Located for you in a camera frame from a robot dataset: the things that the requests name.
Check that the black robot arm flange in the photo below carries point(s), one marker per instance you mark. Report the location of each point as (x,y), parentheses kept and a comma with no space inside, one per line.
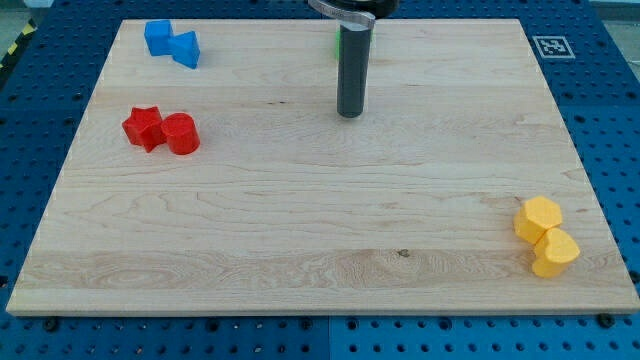
(378,8)

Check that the wooden board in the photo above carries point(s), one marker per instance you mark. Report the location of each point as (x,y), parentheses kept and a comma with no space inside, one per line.
(288,209)

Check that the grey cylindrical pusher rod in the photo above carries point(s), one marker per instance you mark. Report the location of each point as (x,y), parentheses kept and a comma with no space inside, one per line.
(353,59)

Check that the red cylinder block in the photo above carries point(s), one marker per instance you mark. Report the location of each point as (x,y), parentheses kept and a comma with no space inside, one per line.
(180,133)

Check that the green block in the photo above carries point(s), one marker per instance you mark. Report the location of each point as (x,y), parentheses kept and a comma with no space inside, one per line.
(337,41)

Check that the red star block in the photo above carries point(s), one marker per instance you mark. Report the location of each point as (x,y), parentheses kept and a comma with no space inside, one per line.
(143,127)

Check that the blue triangular block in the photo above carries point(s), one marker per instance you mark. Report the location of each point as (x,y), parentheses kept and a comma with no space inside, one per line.
(184,49)

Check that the blue cube block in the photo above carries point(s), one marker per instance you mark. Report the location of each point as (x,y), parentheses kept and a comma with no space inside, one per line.
(157,34)

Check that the yellow hexagon block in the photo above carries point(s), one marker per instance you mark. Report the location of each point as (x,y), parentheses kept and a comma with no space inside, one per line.
(535,217)

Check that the yellow heart block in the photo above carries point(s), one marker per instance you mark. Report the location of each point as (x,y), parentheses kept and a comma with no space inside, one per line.
(554,253)

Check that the white fiducial marker tag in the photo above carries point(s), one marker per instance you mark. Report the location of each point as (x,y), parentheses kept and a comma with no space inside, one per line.
(553,47)

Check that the metal hose clamp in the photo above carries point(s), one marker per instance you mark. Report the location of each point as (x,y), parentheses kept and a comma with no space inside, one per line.
(356,20)

